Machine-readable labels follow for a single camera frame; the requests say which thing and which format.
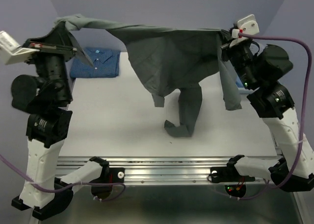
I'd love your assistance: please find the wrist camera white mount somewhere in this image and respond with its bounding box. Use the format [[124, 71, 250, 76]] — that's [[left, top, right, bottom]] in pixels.
[[229, 14, 260, 48], [0, 31, 39, 65]]

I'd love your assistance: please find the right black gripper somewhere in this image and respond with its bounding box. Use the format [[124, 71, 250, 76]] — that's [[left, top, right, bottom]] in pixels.
[[223, 28, 260, 90]]

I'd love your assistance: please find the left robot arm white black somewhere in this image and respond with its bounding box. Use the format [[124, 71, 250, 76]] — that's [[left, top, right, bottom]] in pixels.
[[11, 24, 109, 221]]

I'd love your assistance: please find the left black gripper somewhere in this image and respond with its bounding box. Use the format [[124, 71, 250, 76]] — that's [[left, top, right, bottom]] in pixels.
[[19, 21, 75, 103]]

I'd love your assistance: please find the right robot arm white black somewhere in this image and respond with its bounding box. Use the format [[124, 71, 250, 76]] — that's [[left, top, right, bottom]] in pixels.
[[221, 30, 314, 192]]

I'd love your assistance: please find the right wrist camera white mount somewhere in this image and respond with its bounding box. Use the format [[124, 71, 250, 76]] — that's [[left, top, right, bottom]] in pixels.
[[229, 14, 260, 48]]

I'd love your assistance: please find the folded blue checked shirt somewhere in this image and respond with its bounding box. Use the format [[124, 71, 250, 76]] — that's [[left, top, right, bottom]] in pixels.
[[70, 47, 121, 79]]

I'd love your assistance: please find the aluminium mounting rail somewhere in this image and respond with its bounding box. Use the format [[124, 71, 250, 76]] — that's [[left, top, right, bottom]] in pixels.
[[56, 156, 285, 185]]

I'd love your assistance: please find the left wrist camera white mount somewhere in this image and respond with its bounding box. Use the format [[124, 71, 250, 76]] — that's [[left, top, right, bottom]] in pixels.
[[0, 31, 39, 65]]

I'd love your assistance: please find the grey long sleeve shirt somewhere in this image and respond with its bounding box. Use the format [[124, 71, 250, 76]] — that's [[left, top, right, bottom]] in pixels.
[[55, 14, 242, 138]]

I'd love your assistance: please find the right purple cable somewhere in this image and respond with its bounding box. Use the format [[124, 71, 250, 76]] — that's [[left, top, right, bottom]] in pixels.
[[213, 32, 311, 201]]

